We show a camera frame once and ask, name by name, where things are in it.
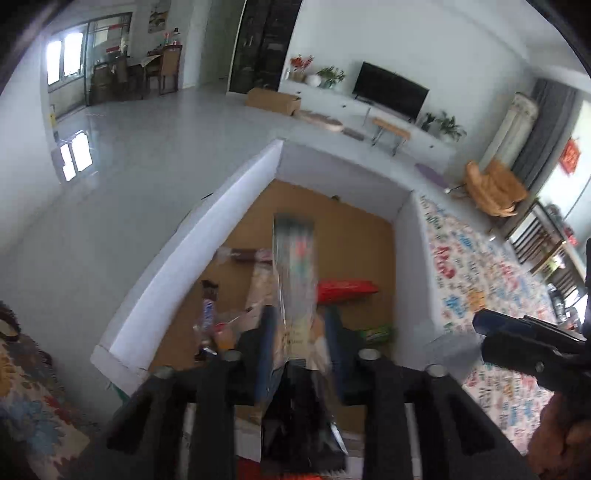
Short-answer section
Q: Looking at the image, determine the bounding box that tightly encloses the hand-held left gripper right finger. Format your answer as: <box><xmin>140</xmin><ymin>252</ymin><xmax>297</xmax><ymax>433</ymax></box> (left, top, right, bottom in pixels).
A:
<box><xmin>323</xmin><ymin>307</ymin><xmax>539</xmax><ymax>480</ymax></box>

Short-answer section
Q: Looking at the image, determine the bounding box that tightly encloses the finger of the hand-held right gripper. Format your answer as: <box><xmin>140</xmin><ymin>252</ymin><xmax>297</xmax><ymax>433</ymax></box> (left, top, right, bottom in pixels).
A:
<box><xmin>472</xmin><ymin>308</ymin><xmax>591</xmax><ymax>352</ymax></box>
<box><xmin>480</xmin><ymin>337</ymin><xmax>591</xmax><ymax>407</ymax></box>

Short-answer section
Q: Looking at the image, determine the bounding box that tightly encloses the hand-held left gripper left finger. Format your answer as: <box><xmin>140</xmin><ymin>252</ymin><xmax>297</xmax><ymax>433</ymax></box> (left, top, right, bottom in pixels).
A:
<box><xmin>99</xmin><ymin>305</ymin><xmax>280</xmax><ymax>480</ymax></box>

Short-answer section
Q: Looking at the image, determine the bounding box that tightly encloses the green snack packet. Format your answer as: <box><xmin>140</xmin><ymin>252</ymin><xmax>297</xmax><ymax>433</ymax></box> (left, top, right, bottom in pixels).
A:
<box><xmin>362</xmin><ymin>325</ymin><xmax>395</xmax><ymax>344</ymax></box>

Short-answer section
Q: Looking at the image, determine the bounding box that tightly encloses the red snack packet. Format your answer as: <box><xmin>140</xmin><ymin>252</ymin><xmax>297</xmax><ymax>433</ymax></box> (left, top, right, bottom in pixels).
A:
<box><xmin>316</xmin><ymin>278</ymin><xmax>380</xmax><ymax>304</ymax></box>

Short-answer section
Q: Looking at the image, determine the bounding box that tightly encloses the bread loaf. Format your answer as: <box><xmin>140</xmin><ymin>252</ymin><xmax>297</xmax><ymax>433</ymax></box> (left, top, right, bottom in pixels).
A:
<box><xmin>245</xmin><ymin>263</ymin><xmax>282</xmax><ymax>324</ymax></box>

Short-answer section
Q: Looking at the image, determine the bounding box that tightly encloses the brown chocolate bar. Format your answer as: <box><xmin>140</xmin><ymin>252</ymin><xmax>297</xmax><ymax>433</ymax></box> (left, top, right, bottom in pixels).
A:
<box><xmin>194</xmin><ymin>279</ymin><xmax>220</xmax><ymax>361</ymax></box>

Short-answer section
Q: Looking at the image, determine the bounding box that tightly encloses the dark striped packet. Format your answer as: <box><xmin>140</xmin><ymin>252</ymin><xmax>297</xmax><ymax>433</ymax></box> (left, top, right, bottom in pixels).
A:
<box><xmin>261</xmin><ymin>212</ymin><xmax>349</xmax><ymax>474</ymax></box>

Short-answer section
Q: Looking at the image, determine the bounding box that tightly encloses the clear packet of brown snacks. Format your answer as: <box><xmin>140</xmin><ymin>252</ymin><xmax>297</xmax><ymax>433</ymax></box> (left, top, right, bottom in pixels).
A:
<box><xmin>217</xmin><ymin>247</ymin><xmax>273</xmax><ymax>265</ymax></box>

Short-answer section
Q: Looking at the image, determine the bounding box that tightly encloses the white cardboard box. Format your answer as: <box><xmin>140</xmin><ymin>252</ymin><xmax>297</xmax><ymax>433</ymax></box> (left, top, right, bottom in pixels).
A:
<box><xmin>90</xmin><ymin>138</ymin><xmax>483</xmax><ymax>398</ymax></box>

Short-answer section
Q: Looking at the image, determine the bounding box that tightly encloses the person's right hand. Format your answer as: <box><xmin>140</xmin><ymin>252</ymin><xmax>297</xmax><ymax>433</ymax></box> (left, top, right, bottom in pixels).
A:
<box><xmin>526</xmin><ymin>392</ymin><xmax>591</xmax><ymax>480</ymax></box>

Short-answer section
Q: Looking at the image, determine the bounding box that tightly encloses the printed woven blanket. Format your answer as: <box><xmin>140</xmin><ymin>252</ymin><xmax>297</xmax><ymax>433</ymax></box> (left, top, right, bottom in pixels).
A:
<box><xmin>418</xmin><ymin>194</ymin><xmax>591</xmax><ymax>462</ymax></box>

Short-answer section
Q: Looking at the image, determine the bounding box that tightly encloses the dark wooden bench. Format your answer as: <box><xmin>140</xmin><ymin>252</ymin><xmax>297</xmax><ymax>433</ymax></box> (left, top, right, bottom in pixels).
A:
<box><xmin>505</xmin><ymin>198</ymin><xmax>591</xmax><ymax>296</ymax></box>

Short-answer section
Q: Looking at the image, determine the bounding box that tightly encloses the red cloth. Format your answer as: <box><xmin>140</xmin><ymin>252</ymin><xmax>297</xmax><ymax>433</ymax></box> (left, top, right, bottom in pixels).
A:
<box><xmin>238</xmin><ymin>466</ymin><xmax>324</xmax><ymax>480</ymax></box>

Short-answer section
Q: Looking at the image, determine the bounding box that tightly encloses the orange lounge chair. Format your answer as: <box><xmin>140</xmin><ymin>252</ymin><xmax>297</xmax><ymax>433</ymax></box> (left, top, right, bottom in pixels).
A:
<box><xmin>463</xmin><ymin>160</ymin><xmax>529</xmax><ymax>217</ymax></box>

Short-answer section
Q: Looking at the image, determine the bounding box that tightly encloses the standing air conditioner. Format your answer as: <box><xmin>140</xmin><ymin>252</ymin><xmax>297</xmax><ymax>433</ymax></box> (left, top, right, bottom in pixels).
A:
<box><xmin>478</xmin><ymin>91</ymin><xmax>540</xmax><ymax>171</ymax></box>

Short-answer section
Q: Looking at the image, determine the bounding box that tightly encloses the leafy plant in white pot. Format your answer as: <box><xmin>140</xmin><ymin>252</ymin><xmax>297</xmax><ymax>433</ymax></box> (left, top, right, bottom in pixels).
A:
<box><xmin>434</xmin><ymin>112</ymin><xmax>467</xmax><ymax>141</ymax></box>

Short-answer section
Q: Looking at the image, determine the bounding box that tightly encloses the grey curtain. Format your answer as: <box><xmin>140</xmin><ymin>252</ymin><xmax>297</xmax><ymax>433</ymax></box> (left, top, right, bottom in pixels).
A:
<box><xmin>512</xmin><ymin>78</ymin><xmax>578</xmax><ymax>190</ymax></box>

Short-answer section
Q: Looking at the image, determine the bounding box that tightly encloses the wooden stool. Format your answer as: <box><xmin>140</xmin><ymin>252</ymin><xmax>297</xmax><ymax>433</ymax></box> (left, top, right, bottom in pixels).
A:
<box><xmin>370</xmin><ymin>117</ymin><xmax>411</xmax><ymax>155</ymax></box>

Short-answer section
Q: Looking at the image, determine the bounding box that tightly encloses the floral patterned cloth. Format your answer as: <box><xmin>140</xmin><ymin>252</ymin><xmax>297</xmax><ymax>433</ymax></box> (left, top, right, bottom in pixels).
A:
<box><xmin>0</xmin><ymin>300</ymin><xmax>93</xmax><ymax>480</ymax></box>

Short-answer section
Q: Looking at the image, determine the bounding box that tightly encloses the black television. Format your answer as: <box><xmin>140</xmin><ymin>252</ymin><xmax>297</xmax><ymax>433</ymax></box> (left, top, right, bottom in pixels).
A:
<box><xmin>353</xmin><ymin>61</ymin><xmax>430</xmax><ymax>121</ymax></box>

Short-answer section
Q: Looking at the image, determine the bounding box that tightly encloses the white television cabinet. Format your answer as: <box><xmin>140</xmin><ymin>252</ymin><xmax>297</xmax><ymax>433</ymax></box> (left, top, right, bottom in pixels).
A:
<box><xmin>279</xmin><ymin>78</ymin><xmax>458</xmax><ymax>160</ymax></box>

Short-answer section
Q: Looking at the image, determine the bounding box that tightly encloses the brown cardboard box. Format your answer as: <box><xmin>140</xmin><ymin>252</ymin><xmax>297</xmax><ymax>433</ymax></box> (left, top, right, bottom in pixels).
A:
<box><xmin>246</xmin><ymin>88</ymin><xmax>302</xmax><ymax>116</ymax></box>

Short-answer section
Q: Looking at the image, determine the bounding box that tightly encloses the green potted plant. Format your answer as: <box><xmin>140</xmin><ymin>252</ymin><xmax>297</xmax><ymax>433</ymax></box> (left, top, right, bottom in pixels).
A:
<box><xmin>316</xmin><ymin>67</ymin><xmax>346</xmax><ymax>89</ymax></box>

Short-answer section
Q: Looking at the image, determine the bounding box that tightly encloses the red flower arrangement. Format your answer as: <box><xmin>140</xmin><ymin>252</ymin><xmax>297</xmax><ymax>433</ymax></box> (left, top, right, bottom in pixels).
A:
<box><xmin>288</xmin><ymin>54</ymin><xmax>315</xmax><ymax>84</ymax></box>

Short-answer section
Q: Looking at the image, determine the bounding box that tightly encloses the wooden dining chair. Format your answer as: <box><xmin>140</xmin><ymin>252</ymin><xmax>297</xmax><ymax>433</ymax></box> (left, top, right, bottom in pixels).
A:
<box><xmin>159</xmin><ymin>45</ymin><xmax>182</xmax><ymax>93</ymax></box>

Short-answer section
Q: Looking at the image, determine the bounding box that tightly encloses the black glass cabinet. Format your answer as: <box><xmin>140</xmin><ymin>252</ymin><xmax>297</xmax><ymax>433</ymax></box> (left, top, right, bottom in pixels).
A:
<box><xmin>226</xmin><ymin>0</ymin><xmax>303</xmax><ymax>95</ymax></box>

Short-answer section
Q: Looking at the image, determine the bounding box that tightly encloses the red wall hanging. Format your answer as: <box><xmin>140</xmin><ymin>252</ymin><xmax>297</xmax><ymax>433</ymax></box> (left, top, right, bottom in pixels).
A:
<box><xmin>558</xmin><ymin>137</ymin><xmax>581</xmax><ymax>174</ymax></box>

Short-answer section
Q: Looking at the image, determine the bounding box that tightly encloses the framed wall picture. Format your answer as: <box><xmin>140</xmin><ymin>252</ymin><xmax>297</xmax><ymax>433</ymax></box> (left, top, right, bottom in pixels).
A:
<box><xmin>148</xmin><ymin>0</ymin><xmax>172</xmax><ymax>34</ymax></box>

